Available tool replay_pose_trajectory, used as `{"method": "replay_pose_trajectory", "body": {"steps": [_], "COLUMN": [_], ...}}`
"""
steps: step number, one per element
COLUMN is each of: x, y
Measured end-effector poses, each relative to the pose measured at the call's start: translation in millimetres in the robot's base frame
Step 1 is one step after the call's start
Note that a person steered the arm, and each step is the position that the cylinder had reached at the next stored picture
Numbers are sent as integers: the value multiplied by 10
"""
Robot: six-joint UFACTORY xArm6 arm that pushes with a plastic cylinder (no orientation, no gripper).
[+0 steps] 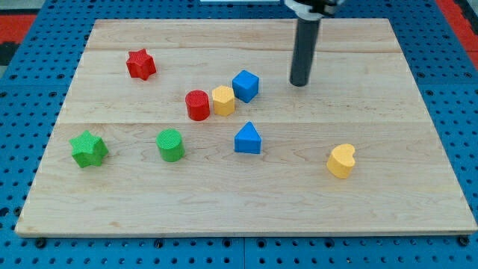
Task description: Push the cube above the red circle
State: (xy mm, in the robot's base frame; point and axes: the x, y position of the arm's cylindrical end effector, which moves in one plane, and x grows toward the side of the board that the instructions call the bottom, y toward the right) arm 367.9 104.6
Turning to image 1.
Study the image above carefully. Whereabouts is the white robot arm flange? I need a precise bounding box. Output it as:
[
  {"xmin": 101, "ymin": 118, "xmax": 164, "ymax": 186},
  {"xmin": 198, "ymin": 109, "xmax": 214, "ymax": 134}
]
[{"xmin": 284, "ymin": 0, "xmax": 347, "ymax": 21}]

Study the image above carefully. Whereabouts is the blue cube block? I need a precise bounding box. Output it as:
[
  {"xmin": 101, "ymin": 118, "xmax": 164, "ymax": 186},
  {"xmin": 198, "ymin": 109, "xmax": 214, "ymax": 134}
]
[{"xmin": 232, "ymin": 70, "xmax": 259, "ymax": 103}]

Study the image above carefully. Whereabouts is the blue triangle block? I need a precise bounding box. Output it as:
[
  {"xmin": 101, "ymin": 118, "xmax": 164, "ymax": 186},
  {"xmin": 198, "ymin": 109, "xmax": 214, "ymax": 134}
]
[{"xmin": 234, "ymin": 122, "xmax": 262, "ymax": 154}]

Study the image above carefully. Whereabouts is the yellow hexagon block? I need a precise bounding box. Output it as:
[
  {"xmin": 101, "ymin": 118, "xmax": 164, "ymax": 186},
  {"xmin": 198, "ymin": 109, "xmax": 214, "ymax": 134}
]
[{"xmin": 212, "ymin": 85, "xmax": 235, "ymax": 117}]

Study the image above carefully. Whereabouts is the red cylinder block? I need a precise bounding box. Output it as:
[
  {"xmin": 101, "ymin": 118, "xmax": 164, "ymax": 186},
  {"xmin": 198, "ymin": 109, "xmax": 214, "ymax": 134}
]
[{"xmin": 185, "ymin": 90, "xmax": 210, "ymax": 121}]

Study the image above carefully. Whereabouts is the light wooden board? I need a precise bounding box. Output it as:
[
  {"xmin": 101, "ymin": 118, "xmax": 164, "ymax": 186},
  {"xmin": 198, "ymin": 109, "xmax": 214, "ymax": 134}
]
[{"xmin": 16, "ymin": 19, "xmax": 477, "ymax": 238}]

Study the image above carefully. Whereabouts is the green cylinder block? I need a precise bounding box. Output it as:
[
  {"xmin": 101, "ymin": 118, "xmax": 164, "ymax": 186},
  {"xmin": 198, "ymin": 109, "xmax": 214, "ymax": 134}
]
[{"xmin": 156, "ymin": 129, "xmax": 184, "ymax": 162}]

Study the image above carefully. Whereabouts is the yellow heart block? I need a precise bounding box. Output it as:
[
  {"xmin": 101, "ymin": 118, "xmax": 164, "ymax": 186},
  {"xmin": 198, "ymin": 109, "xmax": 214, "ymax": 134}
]
[{"xmin": 326, "ymin": 143, "xmax": 356, "ymax": 179}]

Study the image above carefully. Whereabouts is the red star block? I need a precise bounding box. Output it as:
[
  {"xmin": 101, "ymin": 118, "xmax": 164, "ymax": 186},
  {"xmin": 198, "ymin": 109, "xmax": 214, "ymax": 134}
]
[{"xmin": 126, "ymin": 49, "xmax": 157, "ymax": 81}]

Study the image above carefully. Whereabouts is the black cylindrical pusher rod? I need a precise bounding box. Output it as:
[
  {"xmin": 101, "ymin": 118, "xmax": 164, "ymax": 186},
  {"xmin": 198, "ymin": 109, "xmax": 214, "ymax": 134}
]
[{"xmin": 289, "ymin": 18, "xmax": 320, "ymax": 87}]

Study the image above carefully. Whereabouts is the green star block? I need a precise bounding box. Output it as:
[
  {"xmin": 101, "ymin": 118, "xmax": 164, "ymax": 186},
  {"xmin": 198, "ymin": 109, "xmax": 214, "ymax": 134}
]
[{"xmin": 69, "ymin": 130, "xmax": 108, "ymax": 168}]

